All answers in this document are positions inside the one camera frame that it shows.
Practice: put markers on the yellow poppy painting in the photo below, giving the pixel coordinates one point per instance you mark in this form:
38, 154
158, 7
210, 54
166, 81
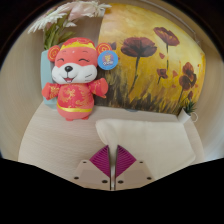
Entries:
146, 26

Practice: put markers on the cream white towel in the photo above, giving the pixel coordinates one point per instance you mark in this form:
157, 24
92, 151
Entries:
156, 143

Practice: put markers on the pink and white flower bouquet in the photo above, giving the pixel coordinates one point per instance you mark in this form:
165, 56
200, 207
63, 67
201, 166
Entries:
60, 15

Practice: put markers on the red plush mouse toy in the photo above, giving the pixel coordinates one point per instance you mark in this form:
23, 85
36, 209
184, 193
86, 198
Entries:
75, 96

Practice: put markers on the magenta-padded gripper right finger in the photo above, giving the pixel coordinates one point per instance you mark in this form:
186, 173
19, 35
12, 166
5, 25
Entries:
126, 166

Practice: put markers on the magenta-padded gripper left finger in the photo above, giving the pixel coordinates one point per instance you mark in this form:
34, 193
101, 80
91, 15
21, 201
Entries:
100, 166

